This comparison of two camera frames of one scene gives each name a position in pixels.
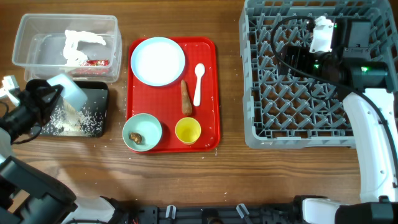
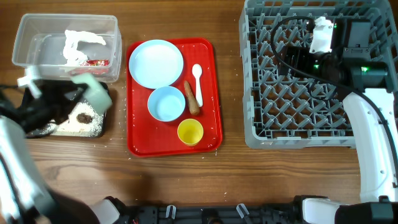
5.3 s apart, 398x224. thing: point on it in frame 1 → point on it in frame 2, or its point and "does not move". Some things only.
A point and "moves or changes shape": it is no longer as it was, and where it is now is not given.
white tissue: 71,55 does not move
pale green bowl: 142,132 → 94,92
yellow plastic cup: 188,130 does not move
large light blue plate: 158,61 does not move
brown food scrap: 135,137 → 84,118
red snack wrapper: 93,63 does not move
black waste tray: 92,121 does not move
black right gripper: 300,54 does not move
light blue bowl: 71,94 moves or changes shape
